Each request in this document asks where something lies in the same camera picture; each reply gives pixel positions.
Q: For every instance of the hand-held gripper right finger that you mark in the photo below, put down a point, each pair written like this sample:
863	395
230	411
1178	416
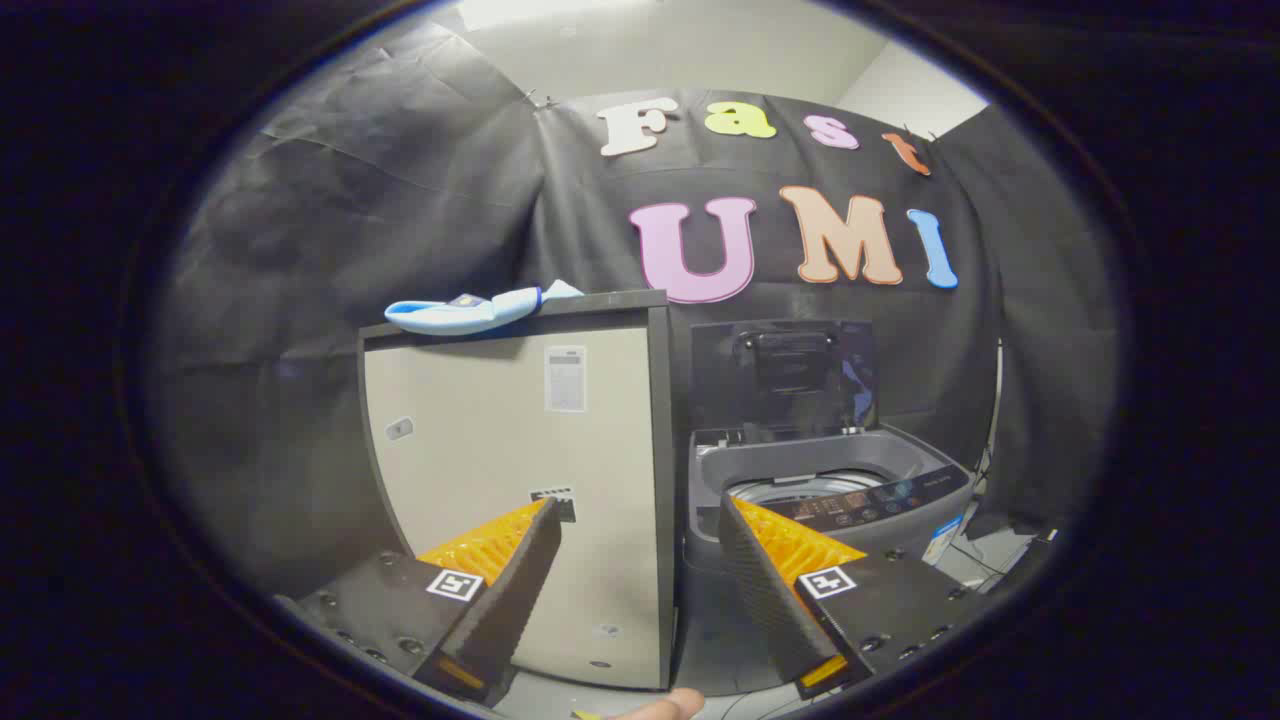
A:
760	590

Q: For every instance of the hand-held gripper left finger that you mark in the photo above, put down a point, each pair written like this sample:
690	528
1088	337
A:
520	590

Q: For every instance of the grey washing machine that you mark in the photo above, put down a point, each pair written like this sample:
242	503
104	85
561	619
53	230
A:
720	470

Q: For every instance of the dark glass washing machine lid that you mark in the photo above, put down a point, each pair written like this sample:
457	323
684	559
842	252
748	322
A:
720	380

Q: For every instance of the light blue shirt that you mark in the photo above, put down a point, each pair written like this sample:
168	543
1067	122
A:
450	315

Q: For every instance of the beige cabinet with dark frame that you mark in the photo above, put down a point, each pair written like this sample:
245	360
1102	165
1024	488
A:
480	440

